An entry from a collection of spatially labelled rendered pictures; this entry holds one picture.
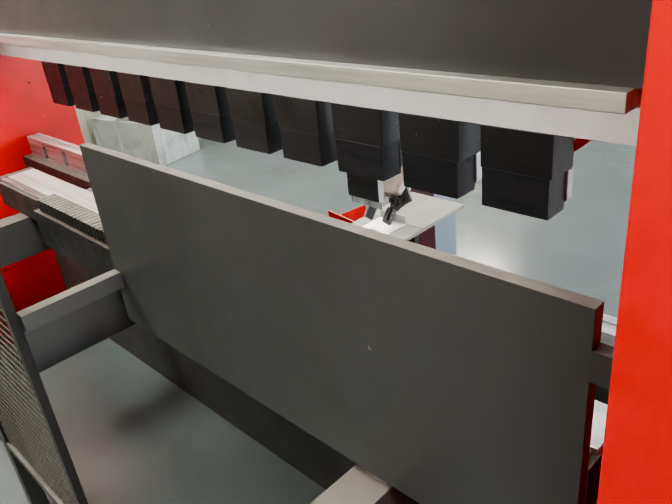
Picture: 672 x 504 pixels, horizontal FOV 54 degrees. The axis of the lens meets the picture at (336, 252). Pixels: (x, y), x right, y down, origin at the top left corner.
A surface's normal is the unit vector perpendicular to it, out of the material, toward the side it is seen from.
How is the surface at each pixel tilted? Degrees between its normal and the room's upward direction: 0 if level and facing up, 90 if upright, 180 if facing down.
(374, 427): 90
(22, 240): 90
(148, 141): 90
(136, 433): 0
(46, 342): 90
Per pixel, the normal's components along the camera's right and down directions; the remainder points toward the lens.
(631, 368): -0.69, 0.39
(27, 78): 0.71, 0.26
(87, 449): -0.10, -0.89
